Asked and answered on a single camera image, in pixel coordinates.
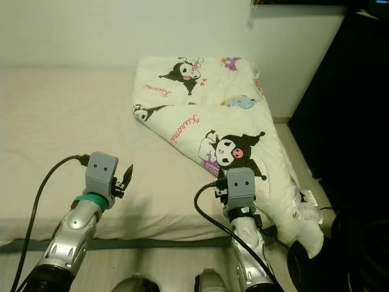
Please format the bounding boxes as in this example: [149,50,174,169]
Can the grey left robot leg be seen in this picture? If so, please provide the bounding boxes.
[112,275,159,292]

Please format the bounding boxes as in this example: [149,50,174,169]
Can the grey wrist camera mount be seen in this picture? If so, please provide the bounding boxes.
[223,167,256,212]
[84,152,120,206]

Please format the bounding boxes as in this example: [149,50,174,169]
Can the dark bed frame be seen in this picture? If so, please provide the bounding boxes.
[0,236,238,251]

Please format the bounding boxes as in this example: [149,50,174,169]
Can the cream cartoon print blanket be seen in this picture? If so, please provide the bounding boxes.
[132,57,326,260]

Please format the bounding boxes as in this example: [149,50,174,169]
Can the black window frame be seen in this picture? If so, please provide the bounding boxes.
[252,0,389,9]

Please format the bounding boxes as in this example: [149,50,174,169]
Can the black cabinet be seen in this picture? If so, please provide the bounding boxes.
[287,6,389,210]

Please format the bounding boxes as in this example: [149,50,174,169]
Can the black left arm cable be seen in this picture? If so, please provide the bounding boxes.
[9,154,92,292]

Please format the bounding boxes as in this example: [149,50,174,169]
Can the grey robot leg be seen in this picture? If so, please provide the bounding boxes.
[194,269,233,292]
[112,275,159,292]

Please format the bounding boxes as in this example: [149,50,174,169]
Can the grey right robot leg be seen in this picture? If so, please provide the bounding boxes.
[194,269,233,292]

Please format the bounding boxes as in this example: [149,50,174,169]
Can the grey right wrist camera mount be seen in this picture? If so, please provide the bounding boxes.
[223,167,256,212]

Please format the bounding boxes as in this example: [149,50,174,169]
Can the clear plastic packet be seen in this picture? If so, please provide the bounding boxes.
[294,189,324,224]

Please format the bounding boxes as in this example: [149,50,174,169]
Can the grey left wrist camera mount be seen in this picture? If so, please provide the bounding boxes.
[84,152,120,206]

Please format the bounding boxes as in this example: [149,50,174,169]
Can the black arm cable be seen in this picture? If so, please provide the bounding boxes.
[9,154,92,292]
[193,181,287,292]

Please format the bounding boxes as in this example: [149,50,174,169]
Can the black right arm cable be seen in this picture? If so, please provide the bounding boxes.
[193,181,287,292]

